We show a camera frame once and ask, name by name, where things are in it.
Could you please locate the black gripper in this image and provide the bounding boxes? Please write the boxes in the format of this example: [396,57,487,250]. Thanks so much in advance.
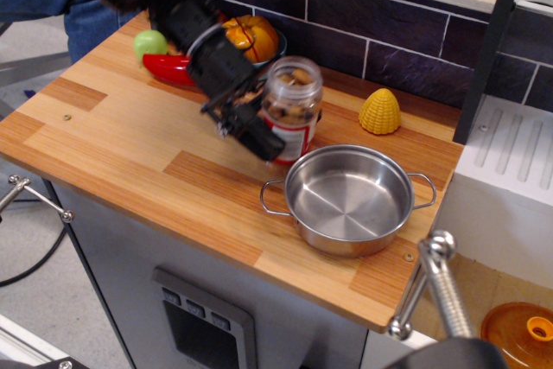
[187,25,285,162]

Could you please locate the clear plastic almond jar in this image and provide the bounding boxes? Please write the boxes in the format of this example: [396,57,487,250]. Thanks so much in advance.
[262,56,323,165]

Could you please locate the stainless steel pot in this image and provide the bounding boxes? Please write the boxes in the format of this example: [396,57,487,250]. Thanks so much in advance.
[280,144,418,258]

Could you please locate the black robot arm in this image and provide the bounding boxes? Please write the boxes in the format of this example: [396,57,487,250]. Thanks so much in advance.
[101,0,284,162]

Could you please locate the orange pot lid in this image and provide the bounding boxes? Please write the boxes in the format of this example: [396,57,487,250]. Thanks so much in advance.
[480,302,552,368]

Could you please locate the red toy chili pepper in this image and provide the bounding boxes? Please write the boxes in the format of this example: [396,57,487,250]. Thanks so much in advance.
[143,54,195,86]

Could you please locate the orange toy pumpkin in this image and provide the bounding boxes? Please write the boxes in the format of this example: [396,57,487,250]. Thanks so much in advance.
[222,15,279,64]

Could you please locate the light blue bowl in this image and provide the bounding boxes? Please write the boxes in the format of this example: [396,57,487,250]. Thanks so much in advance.
[253,29,288,68]

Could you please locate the green toy apple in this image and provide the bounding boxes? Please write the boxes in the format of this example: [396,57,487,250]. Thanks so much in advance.
[132,29,168,67]

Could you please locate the yellow toy corn piece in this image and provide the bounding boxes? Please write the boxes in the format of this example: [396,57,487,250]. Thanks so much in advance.
[359,88,401,135]

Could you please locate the grey toy oven panel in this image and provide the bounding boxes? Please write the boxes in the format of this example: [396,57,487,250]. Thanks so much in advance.
[153,268,257,368]

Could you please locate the metal clamp left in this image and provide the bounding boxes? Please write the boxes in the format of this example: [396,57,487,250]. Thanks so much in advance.
[0,174,75,224]

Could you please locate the person in blue jeans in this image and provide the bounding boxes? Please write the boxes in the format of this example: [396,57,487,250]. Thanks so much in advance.
[1,0,140,63]

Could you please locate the white toy sink drainboard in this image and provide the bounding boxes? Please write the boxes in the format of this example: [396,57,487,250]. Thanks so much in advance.
[455,96,552,206]

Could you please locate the black floor cable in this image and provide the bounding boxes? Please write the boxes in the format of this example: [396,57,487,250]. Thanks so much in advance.
[0,198,67,289]

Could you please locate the black shelf post right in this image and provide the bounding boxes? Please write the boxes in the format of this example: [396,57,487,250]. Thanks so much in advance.
[453,0,516,144]

